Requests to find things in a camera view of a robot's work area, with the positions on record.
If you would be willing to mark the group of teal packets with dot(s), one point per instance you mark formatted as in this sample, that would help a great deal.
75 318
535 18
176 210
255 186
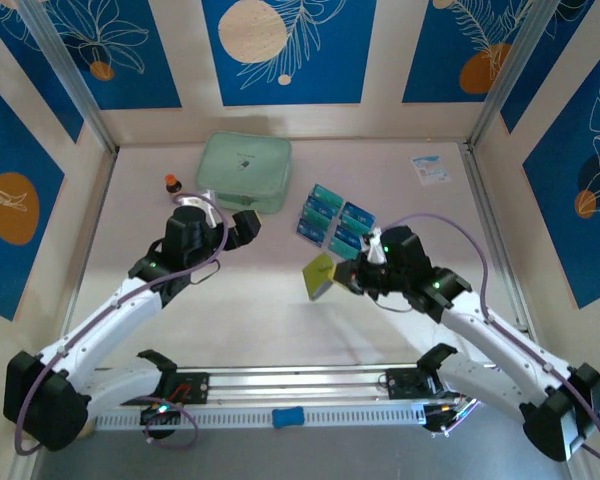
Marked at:
336 210

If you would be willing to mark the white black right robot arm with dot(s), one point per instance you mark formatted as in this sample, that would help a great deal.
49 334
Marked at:
505 345

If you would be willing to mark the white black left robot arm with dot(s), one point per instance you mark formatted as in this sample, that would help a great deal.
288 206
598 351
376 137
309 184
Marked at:
105 315

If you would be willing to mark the brown bottle orange cap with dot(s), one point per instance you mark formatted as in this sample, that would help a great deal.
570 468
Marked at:
172 182

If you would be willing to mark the mint green zip pouch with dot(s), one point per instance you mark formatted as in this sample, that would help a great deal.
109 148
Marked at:
245 170

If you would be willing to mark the white blue sachet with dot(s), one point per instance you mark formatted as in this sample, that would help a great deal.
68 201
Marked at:
430 170

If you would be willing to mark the small blue bone-shaped pad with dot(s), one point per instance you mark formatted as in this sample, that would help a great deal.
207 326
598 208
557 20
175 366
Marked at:
287 418

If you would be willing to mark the black base electronics module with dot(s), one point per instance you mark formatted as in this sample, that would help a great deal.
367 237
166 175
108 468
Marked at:
437 417
157 417

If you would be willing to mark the aluminium table edge rail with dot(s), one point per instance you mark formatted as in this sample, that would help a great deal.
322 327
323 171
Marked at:
94 225
490 210

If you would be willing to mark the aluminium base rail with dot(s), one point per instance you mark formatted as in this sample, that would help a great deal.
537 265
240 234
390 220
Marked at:
300 382

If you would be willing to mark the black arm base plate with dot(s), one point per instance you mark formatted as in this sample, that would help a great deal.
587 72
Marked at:
195 387
400 384

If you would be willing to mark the aluminium frame post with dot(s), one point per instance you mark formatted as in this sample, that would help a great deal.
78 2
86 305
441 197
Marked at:
75 85
510 75

